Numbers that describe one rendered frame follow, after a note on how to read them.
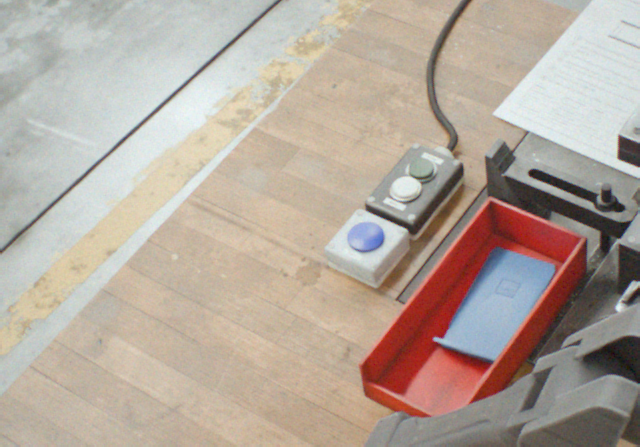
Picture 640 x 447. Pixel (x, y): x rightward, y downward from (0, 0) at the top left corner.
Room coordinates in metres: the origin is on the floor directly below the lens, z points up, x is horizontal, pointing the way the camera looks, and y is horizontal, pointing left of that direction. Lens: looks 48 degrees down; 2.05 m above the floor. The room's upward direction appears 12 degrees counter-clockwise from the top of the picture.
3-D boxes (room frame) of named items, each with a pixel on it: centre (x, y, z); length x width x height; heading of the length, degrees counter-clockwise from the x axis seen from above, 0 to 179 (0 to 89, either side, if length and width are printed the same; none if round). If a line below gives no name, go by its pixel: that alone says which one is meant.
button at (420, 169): (1.03, -0.12, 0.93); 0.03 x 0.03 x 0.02
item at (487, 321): (0.84, -0.16, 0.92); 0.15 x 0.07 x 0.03; 142
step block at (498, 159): (0.97, -0.21, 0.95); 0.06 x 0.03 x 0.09; 45
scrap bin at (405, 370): (0.82, -0.13, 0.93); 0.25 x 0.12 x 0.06; 135
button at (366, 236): (0.95, -0.04, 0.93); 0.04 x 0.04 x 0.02
